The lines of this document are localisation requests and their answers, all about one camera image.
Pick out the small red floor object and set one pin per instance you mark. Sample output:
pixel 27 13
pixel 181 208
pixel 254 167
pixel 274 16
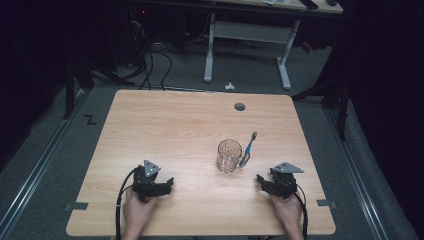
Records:
pixel 307 47

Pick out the white-legged wooden desk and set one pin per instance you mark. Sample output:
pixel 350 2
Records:
pixel 248 31

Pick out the grey tape strip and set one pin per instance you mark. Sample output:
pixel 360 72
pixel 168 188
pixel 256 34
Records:
pixel 77 206
pixel 326 203

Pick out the blue and white toothbrush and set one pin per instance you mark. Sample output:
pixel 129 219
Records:
pixel 248 150

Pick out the metal floor rail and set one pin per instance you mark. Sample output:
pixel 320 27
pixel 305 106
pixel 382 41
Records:
pixel 358 180
pixel 40 166

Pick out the small white floor object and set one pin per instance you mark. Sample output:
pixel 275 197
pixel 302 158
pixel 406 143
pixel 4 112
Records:
pixel 229 86

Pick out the person's left hand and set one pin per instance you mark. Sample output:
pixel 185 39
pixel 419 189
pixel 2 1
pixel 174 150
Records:
pixel 137 210

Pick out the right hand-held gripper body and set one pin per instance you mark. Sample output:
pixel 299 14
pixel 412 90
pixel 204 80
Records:
pixel 285 183

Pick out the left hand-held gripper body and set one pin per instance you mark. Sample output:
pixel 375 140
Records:
pixel 144 186

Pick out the grey round table grommet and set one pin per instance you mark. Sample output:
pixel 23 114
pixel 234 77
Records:
pixel 239 106

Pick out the person's right hand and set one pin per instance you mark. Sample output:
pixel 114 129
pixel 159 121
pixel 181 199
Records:
pixel 289 211

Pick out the black metal stand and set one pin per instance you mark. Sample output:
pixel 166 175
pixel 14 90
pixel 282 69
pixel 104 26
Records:
pixel 342 106
pixel 69 90

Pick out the clear glass mug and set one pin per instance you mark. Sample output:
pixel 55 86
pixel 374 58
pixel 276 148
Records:
pixel 229 156

